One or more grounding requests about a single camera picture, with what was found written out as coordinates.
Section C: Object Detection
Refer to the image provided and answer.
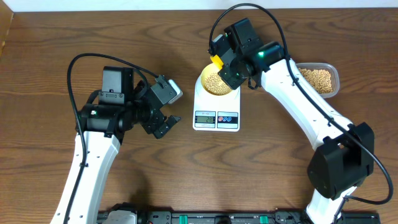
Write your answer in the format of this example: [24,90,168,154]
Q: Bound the yellow measuring scoop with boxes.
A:
[210,55,224,70]

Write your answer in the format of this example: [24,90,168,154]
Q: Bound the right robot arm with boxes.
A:
[209,19,374,223]

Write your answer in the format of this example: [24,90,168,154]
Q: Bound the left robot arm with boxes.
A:
[52,67,183,223]

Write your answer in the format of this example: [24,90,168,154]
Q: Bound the soybeans in bowl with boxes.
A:
[203,73,232,96]

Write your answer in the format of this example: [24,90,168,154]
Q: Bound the yellow plastic bowl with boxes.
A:
[201,63,232,96]

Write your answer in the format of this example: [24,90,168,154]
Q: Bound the white digital kitchen scale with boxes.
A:
[192,75,241,132]

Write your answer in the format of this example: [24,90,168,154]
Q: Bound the soybeans in container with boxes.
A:
[299,68,333,94]

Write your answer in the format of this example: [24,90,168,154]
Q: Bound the clear plastic container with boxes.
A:
[296,63,340,98]

